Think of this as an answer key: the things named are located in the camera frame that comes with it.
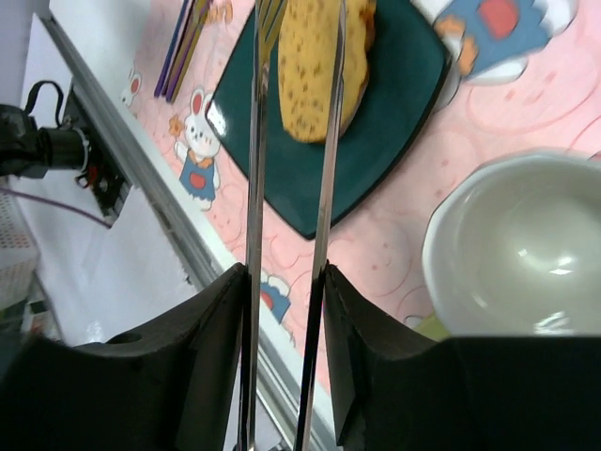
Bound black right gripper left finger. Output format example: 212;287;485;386
1;264;247;450

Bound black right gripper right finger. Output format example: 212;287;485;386
324;266;600;450

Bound heart bread slice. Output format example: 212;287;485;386
278;0;377;143

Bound metal tongs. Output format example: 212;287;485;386
234;0;348;451

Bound pale green mug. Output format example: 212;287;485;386
418;152;600;341

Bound teal square plate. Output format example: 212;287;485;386
207;0;451;239

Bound pink bunny placemat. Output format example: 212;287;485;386
116;0;601;414

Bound iridescent spoon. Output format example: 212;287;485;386
163;1;210;103

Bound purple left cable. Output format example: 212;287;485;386
0;185;114;230

